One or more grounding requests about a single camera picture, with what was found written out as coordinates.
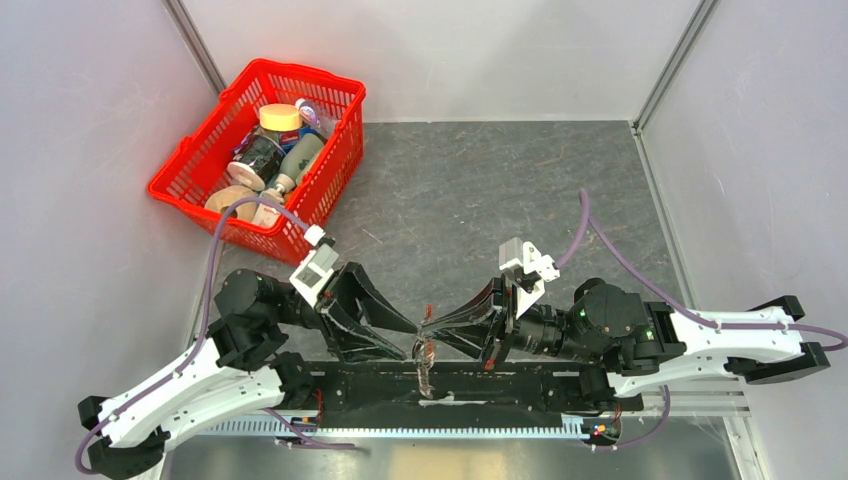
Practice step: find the jar with yellow lid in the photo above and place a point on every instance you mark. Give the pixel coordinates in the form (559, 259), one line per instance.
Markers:
(279, 117)

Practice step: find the red plastic basket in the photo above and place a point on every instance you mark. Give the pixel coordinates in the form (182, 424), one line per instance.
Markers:
(330, 106)

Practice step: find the grey green bottle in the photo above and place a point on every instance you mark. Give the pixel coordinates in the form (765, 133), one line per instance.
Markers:
(295, 162)

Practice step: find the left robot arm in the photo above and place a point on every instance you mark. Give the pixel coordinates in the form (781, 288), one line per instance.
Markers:
(238, 365)

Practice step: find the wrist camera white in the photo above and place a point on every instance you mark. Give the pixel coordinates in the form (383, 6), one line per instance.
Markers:
(315, 271)
(527, 270)

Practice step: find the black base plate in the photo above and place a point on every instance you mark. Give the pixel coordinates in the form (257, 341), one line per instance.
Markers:
(385, 395)

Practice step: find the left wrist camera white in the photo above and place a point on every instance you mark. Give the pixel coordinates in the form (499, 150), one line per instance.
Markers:
(315, 271)

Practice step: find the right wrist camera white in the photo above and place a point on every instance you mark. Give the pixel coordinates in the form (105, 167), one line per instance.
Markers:
(527, 270)

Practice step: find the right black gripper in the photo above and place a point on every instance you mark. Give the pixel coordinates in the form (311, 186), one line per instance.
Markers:
(500, 295)

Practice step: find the dark jar with beige lid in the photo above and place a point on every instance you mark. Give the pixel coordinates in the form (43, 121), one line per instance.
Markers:
(257, 161)

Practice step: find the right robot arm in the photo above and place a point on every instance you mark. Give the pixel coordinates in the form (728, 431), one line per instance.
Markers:
(620, 344)

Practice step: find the tape roll beige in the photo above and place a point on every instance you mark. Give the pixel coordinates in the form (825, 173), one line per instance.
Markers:
(221, 200)

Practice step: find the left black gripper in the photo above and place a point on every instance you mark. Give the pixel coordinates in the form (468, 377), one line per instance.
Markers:
(346, 288)

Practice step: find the white red small bottle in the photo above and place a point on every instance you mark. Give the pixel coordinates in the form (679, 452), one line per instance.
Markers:
(266, 216)

